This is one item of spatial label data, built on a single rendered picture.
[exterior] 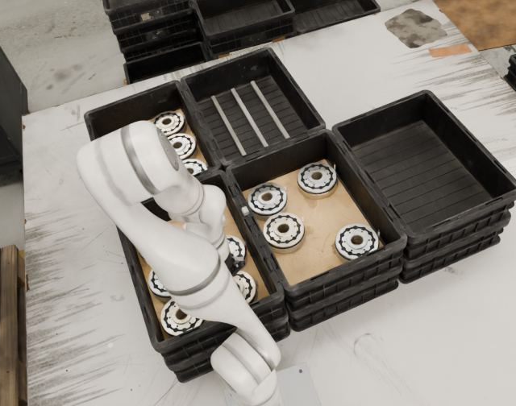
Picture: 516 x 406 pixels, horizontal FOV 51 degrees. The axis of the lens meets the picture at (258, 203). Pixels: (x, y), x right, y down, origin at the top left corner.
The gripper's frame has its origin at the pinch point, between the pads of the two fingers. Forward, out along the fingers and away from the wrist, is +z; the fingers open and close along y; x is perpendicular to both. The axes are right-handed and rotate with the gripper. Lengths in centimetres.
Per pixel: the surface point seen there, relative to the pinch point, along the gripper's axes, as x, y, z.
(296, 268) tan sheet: 0.8, 18.0, 5.8
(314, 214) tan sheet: 14.3, 27.1, 6.1
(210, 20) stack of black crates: 159, 25, 46
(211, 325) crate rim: -11.4, -4.2, -4.1
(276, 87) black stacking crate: 65, 32, 8
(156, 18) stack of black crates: 172, 2, 48
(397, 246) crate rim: -6.5, 39.3, -4.8
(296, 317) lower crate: -10.0, 14.4, 8.6
